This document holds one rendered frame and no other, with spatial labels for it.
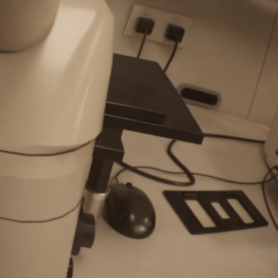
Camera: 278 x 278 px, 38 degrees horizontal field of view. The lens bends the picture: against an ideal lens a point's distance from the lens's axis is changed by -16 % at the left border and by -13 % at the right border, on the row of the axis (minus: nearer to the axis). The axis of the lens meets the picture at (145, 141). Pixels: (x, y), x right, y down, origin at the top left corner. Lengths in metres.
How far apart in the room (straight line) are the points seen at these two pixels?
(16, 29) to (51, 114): 0.05
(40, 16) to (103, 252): 0.37
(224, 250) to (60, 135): 0.42
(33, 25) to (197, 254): 0.43
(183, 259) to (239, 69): 0.65
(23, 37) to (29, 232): 0.11
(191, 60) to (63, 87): 0.84
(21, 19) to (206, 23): 0.87
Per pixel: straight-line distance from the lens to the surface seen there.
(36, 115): 0.21
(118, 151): 0.33
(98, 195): 0.52
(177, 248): 0.57
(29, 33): 0.20
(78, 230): 0.42
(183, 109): 0.42
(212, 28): 1.04
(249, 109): 1.15
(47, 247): 0.25
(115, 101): 0.36
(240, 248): 0.62
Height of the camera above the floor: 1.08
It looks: 24 degrees down
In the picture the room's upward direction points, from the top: 18 degrees clockwise
